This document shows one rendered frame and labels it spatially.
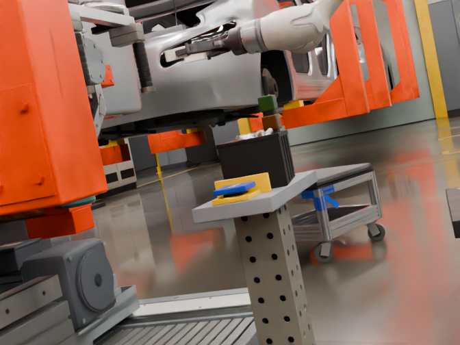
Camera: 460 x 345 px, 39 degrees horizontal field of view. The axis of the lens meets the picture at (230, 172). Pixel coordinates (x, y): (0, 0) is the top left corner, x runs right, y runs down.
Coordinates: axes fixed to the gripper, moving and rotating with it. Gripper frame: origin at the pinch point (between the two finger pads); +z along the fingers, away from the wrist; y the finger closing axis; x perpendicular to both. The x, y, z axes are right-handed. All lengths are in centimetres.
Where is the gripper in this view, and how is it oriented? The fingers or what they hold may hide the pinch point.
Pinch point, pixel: (179, 56)
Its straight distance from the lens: 187.6
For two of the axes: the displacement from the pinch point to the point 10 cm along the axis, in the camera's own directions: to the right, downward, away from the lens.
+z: -9.2, 1.7, 3.5
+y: 3.3, -1.2, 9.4
